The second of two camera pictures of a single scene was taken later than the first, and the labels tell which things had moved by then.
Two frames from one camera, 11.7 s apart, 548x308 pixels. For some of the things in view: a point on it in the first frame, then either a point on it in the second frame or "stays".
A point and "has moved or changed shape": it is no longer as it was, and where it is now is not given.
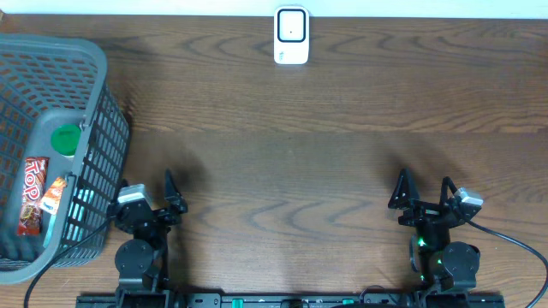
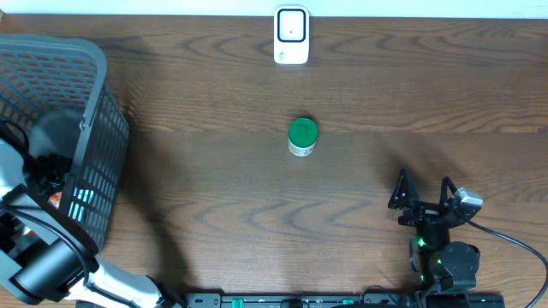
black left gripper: x=156 y=215 to x=47 y=172
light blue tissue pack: x=50 y=231 has moved or changed shape
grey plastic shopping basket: x=64 y=151 stays
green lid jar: x=65 y=139 to x=302 y=136
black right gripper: x=425 y=210 stays
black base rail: x=384 y=300 stays
